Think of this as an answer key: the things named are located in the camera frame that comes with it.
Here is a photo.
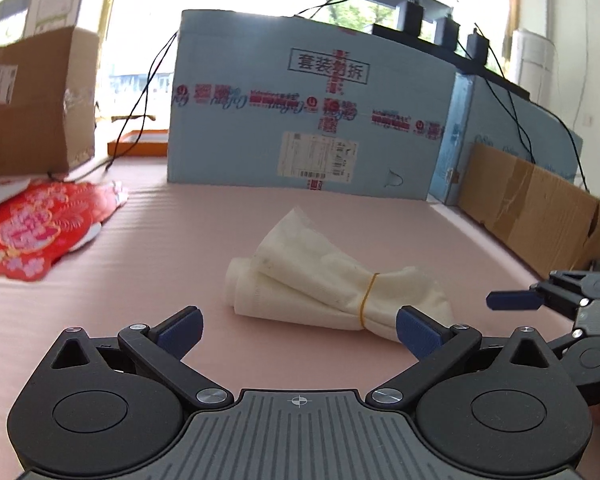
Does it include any yellow rubber band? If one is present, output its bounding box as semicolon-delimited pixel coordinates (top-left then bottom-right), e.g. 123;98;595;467
358;271;382;332

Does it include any white fabric shopping bag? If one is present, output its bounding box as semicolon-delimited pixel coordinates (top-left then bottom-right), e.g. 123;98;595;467
224;208;454;341

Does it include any open brown cardboard box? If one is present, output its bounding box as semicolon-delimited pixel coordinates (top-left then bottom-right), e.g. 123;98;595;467
458;144;600;278

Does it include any red paper decoration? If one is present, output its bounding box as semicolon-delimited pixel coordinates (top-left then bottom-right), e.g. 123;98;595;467
0;182;129;282

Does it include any orange flat box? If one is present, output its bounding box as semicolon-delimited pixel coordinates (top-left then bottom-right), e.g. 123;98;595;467
107;129;169;157

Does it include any white air conditioner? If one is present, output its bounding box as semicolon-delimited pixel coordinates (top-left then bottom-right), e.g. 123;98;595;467
508;29;556;108

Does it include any black shelf bar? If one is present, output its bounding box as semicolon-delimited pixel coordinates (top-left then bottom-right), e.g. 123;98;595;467
372;24;530;101

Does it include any black power adapter right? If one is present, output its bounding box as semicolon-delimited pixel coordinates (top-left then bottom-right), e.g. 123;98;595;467
466;29;490;66

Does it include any black power adapter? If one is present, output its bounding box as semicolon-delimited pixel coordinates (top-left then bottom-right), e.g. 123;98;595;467
434;15;460;52
466;29;490;66
403;1;424;38

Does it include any large light blue carton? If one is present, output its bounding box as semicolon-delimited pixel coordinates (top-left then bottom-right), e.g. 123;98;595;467
168;10;456;200

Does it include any taped brown cardboard box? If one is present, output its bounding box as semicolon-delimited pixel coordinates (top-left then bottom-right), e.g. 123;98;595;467
0;27;98;177

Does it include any black power adapter middle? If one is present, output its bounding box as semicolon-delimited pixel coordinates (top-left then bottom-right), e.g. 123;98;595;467
434;15;460;52

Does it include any black power adapter left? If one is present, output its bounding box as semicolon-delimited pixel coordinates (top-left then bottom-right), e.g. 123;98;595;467
403;1;424;38

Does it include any black cable right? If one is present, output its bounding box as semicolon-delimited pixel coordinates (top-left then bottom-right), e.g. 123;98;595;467
291;0;592;194

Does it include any black cable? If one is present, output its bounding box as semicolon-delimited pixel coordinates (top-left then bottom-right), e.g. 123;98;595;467
47;31;180;181
291;0;592;194

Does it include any black cable left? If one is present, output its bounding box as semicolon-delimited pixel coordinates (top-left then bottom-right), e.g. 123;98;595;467
47;31;180;181

